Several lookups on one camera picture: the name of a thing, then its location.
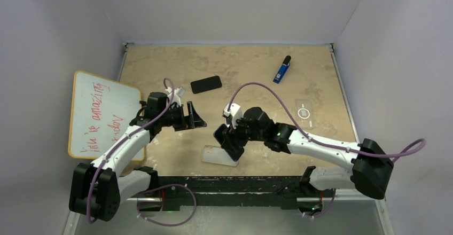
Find purple cable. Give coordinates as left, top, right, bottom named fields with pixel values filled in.
left=226, top=82, right=426, bottom=220
left=87, top=77, right=197, bottom=226

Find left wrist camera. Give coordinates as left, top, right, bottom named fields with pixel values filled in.
left=166, top=87, right=185, bottom=107

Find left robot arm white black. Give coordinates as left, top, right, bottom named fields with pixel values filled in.
left=69, top=89, right=207, bottom=224

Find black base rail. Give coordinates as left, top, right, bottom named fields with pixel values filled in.
left=135, top=176, right=333, bottom=211

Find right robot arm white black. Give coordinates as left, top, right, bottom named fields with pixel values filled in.
left=214, top=107, right=394, bottom=200

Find black phone face down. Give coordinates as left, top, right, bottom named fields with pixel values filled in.
left=190, top=75, right=222, bottom=94

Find dark blue phone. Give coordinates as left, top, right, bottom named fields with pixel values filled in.
left=214, top=124, right=247, bottom=161

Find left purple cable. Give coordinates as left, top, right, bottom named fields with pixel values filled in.
left=87, top=77, right=197, bottom=226

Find blue marker black cap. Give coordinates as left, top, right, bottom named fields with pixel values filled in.
left=273, top=55, right=292, bottom=84

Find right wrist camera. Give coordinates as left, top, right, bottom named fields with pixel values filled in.
left=222, top=103, right=243, bottom=128

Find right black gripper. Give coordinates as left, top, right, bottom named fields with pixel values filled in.
left=222, top=114, right=265, bottom=154

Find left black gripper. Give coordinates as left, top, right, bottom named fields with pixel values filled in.
left=159, top=101, right=206, bottom=131

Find whiteboard with yellow frame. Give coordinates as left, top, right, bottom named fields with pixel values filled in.
left=68, top=71, right=142, bottom=160

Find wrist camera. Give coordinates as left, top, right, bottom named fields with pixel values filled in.
left=166, top=87, right=185, bottom=107
left=222, top=103, right=243, bottom=128

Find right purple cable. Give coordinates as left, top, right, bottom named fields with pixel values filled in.
left=226, top=82, right=426, bottom=220

